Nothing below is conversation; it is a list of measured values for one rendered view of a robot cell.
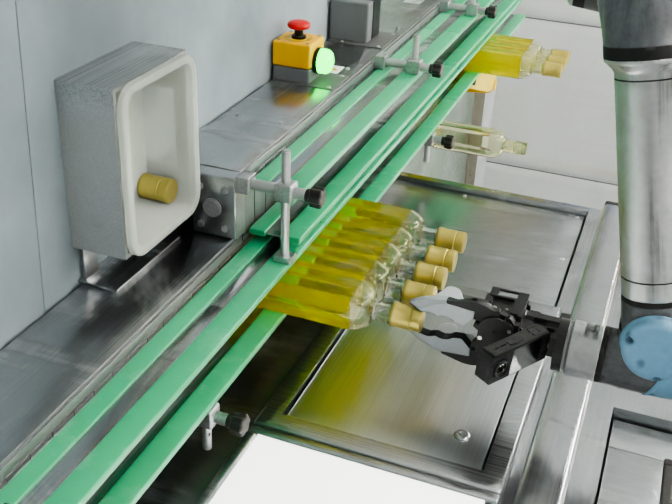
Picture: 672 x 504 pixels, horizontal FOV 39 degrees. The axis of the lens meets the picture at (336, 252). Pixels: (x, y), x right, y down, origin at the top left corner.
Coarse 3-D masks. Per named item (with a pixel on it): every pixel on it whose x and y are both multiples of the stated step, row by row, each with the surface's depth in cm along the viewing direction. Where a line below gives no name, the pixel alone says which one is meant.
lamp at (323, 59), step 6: (318, 48) 163; (318, 54) 162; (324, 54) 162; (330, 54) 162; (312, 60) 162; (318, 60) 162; (324, 60) 161; (330, 60) 162; (312, 66) 162; (318, 66) 162; (324, 66) 162; (330, 66) 163; (318, 72) 163; (324, 72) 163
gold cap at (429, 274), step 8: (424, 264) 138; (432, 264) 138; (416, 272) 137; (424, 272) 137; (432, 272) 136; (440, 272) 136; (416, 280) 137; (424, 280) 137; (432, 280) 136; (440, 280) 136; (440, 288) 137
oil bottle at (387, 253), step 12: (324, 228) 144; (324, 240) 140; (336, 240) 141; (348, 240) 141; (360, 240) 141; (372, 240) 141; (348, 252) 138; (360, 252) 138; (372, 252) 138; (384, 252) 138; (396, 252) 139; (384, 264) 137; (396, 264) 138; (396, 276) 139
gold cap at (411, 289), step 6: (408, 282) 133; (414, 282) 133; (408, 288) 132; (414, 288) 132; (420, 288) 132; (426, 288) 132; (432, 288) 132; (402, 294) 132; (408, 294) 132; (414, 294) 132; (420, 294) 132; (426, 294) 131; (432, 294) 131; (402, 300) 133; (408, 300) 132
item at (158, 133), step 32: (192, 64) 119; (128, 96) 106; (160, 96) 122; (192, 96) 121; (128, 128) 108; (160, 128) 124; (192, 128) 123; (128, 160) 109; (160, 160) 127; (192, 160) 125; (128, 192) 111; (192, 192) 128; (128, 224) 113; (160, 224) 122
